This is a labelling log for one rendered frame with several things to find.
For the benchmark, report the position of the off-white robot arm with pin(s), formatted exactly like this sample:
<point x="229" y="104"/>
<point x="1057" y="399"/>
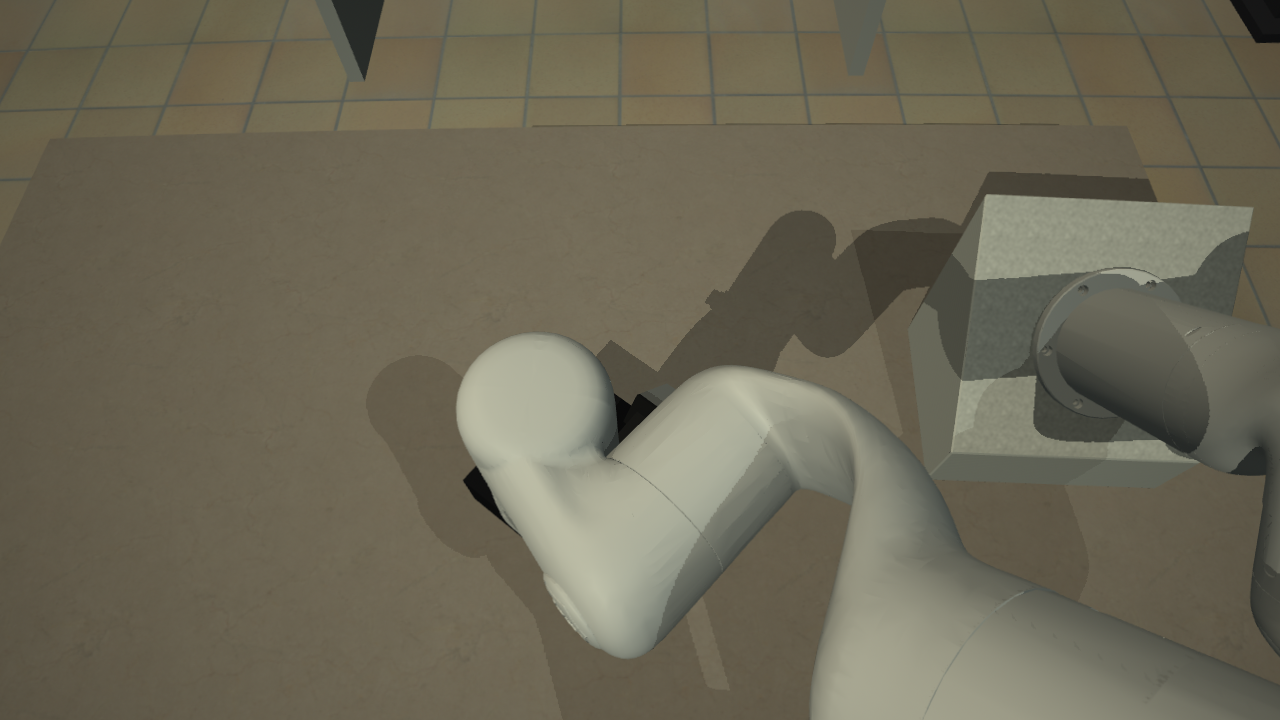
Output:
<point x="631" y="529"/>

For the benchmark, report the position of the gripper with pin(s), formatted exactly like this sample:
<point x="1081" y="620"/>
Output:
<point x="503" y="514"/>

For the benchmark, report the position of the black lighting desk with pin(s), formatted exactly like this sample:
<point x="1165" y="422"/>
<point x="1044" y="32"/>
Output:
<point x="481" y="491"/>

